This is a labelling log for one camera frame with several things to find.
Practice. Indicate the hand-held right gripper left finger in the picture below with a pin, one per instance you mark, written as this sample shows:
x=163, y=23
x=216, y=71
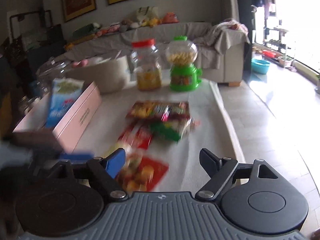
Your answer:
x=115, y=162

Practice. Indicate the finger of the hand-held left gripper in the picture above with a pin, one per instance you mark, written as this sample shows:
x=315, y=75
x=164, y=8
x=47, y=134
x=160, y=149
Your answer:
x=77, y=155

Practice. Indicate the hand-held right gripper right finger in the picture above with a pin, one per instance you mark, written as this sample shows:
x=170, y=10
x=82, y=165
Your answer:
x=207, y=161

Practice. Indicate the pink box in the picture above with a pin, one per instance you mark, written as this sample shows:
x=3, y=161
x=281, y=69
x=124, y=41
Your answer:
x=75, y=120

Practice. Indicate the red packet with orange picture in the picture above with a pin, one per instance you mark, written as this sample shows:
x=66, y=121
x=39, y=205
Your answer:
x=150, y=172

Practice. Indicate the green and red snack packet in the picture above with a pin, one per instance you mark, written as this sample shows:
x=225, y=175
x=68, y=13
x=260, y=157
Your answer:
x=170, y=130

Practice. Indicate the blue and white snack packet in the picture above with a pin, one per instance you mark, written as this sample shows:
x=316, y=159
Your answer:
x=63, y=97

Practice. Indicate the yellow and red snack packet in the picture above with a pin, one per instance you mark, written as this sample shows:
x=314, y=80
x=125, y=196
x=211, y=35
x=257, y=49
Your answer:
x=150, y=110

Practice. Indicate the white table cloth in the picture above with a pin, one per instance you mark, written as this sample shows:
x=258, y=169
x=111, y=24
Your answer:
x=207, y=130

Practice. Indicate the beige tissue organizer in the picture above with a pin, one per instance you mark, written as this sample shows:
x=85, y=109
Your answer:
x=105, y=75

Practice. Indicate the round glass jar of nuts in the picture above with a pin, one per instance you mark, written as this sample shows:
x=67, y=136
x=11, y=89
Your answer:
x=53, y=72

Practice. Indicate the pink rounded toy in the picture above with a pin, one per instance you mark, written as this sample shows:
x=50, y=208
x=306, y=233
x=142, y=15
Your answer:
x=80, y=63

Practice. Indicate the green candy dispenser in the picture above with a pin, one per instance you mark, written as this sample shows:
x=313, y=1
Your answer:
x=182, y=70

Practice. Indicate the clear plastic jar red lid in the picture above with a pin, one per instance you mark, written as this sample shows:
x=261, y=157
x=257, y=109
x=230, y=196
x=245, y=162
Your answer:
x=147, y=65

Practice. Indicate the dark cabinet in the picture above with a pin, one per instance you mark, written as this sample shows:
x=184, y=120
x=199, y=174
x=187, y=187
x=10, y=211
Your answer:
x=47, y=55

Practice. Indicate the blue plastic basin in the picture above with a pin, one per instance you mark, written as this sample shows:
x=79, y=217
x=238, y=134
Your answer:
x=261, y=66

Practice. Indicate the long yellow plush toy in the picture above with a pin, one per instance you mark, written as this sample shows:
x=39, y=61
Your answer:
x=80, y=42

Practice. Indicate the glass aquarium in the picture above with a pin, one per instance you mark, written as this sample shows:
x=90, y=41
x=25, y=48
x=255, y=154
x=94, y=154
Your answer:
x=41, y=38

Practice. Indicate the red plastic basin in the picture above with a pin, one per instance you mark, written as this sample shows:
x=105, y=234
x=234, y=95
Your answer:
x=269, y=53

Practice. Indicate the green plush toy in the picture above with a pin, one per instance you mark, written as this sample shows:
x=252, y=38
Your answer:
x=87, y=29

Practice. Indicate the floral blanket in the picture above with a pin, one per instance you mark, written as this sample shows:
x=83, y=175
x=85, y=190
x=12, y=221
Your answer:
x=225, y=33

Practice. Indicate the grey covered sofa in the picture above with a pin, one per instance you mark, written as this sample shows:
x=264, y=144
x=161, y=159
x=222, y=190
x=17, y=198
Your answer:
x=175, y=33

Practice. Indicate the metal shelf rack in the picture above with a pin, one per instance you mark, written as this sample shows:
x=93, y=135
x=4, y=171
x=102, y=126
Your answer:
x=280, y=42

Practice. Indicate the orange plush toy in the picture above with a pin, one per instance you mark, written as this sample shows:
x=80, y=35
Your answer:
x=170, y=18

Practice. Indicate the white tote bag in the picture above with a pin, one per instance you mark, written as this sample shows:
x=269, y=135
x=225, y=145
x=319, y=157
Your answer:
x=147, y=13

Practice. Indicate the hanging clothes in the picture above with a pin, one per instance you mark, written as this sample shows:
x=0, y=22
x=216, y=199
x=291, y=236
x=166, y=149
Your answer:
x=262, y=0

